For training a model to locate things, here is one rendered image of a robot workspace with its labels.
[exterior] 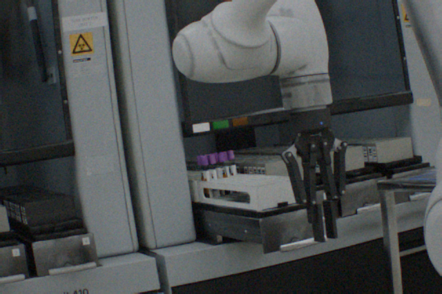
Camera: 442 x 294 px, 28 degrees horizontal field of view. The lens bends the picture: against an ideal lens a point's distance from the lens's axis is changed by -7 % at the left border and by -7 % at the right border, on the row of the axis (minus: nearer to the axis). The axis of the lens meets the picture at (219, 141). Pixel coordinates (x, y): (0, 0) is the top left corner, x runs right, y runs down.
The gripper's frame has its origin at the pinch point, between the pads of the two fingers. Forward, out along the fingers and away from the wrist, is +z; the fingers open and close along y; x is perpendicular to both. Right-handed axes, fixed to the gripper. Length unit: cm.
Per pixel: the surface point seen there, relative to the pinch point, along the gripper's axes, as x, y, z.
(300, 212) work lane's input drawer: -12.2, -2.0, -0.8
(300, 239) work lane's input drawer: -12.3, -1.4, 4.4
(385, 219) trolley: -16.5, -24.8, 5.5
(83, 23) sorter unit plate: -42, 27, -45
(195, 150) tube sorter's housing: -117, -26, -11
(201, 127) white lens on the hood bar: -39.2, 4.3, -19.1
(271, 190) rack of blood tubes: -15.7, 1.8, -5.8
